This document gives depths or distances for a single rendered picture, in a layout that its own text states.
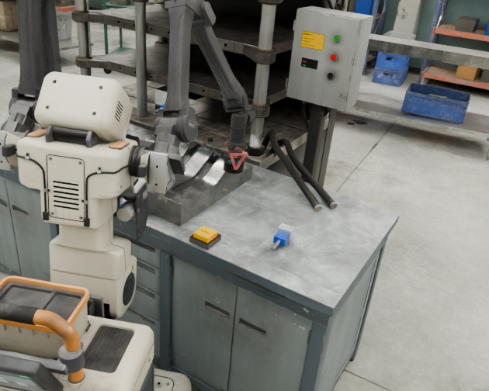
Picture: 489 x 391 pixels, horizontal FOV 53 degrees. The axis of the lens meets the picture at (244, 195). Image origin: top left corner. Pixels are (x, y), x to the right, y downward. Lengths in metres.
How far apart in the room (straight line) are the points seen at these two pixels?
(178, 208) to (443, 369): 1.54
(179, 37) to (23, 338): 0.89
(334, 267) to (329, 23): 1.08
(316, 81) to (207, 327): 1.17
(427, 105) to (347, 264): 3.73
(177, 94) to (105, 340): 0.69
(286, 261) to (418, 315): 1.37
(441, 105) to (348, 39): 3.13
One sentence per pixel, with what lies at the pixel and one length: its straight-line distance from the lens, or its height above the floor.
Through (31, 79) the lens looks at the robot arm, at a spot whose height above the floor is 1.33.
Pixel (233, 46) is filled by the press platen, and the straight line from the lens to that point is 2.41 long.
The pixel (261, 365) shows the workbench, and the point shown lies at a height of 0.36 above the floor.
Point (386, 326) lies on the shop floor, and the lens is 2.75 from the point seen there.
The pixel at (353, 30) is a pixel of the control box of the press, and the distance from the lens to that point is 2.20.
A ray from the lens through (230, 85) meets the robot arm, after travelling 1.73.
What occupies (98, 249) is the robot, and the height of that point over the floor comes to 0.92.
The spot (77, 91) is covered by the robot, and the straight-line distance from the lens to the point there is 1.34.
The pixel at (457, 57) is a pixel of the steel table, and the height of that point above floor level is 0.90.
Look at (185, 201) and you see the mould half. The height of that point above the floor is 0.89.
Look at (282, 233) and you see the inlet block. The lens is 1.71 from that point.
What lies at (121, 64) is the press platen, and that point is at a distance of 2.91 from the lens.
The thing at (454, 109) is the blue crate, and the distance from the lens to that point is 5.27.
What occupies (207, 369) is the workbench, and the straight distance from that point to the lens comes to 2.10.
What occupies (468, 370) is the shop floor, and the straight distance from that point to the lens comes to 2.70.
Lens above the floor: 1.75
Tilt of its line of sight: 28 degrees down
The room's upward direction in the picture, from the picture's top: 5 degrees clockwise
